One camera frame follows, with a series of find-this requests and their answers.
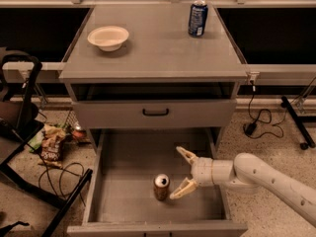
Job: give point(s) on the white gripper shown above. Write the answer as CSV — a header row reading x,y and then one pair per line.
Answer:
x,y
201,172

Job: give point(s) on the orange soda can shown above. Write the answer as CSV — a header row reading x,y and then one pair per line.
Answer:
x,y
161,185

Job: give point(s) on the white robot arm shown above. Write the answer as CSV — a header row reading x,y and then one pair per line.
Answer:
x,y
246,172

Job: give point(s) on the closed grey top drawer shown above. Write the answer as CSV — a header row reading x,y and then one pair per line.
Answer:
x,y
128,114

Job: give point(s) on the open grey middle drawer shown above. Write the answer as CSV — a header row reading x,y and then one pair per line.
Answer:
x,y
121,200

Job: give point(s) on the grey drawer cabinet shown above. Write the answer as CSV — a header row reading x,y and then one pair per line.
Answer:
x,y
158,62

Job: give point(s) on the blue soda can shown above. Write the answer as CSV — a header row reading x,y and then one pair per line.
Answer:
x,y
197,18

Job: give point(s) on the black wheeled stand base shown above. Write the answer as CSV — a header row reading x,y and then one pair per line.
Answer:
x,y
300,122

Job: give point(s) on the black stand leg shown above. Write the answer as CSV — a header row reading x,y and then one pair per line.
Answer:
x,y
73,196

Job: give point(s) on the brown chip bag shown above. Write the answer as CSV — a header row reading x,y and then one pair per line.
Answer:
x,y
52,146

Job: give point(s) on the black chair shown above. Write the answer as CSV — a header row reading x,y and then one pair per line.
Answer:
x,y
19,124

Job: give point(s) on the black drawer handle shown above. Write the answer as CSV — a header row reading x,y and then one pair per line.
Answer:
x,y
155,113

